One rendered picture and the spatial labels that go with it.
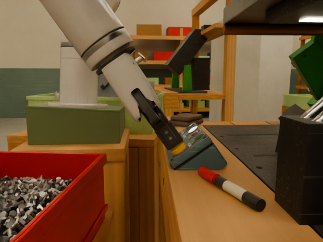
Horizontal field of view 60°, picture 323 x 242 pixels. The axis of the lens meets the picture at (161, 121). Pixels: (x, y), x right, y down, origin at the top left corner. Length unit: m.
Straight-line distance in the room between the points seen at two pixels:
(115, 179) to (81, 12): 0.53
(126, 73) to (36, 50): 7.41
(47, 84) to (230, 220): 7.49
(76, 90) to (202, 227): 0.68
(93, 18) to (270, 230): 0.35
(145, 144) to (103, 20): 0.82
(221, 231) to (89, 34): 0.31
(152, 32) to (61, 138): 6.26
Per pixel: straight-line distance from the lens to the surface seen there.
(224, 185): 0.39
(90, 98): 0.92
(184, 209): 0.35
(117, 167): 0.83
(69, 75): 0.92
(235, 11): 0.30
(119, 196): 0.87
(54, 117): 0.89
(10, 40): 8.02
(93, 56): 0.44
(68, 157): 0.52
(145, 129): 1.29
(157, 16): 7.67
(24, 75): 7.88
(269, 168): 0.51
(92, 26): 0.44
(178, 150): 0.47
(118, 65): 0.42
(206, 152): 0.47
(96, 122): 0.87
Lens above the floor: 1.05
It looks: 9 degrees down
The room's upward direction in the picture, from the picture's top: straight up
